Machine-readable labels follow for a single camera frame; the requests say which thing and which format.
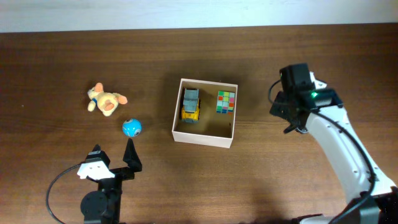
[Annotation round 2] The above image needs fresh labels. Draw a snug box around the multicoloured puzzle cube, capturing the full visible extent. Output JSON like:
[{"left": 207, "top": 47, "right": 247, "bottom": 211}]
[{"left": 216, "top": 91, "right": 236, "bottom": 114}]

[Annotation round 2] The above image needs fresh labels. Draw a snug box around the yellow grey toy truck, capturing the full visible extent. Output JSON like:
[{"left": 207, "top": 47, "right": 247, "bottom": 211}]
[{"left": 180, "top": 88, "right": 200, "bottom": 123}]

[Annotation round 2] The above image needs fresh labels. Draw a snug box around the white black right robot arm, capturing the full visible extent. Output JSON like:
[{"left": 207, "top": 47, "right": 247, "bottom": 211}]
[{"left": 270, "top": 89, "right": 397, "bottom": 223}]

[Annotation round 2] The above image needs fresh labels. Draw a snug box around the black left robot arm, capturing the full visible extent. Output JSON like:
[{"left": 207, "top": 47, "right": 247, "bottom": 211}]
[{"left": 77, "top": 138, "right": 142, "bottom": 224}]

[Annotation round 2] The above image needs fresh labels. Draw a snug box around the black round cap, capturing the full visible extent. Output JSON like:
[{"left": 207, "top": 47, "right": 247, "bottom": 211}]
[{"left": 296, "top": 127, "right": 308, "bottom": 134}]

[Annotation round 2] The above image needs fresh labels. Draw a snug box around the blue toy ball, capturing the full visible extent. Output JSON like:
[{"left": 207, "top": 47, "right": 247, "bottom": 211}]
[{"left": 122, "top": 118, "right": 142, "bottom": 137}]

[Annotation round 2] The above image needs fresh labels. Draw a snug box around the yellow plush toy animal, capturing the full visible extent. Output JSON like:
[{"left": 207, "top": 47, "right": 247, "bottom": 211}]
[{"left": 87, "top": 83, "right": 128, "bottom": 117}]

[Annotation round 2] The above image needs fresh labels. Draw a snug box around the white cardboard box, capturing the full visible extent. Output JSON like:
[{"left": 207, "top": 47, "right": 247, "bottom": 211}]
[{"left": 172, "top": 78, "right": 238, "bottom": 148}]

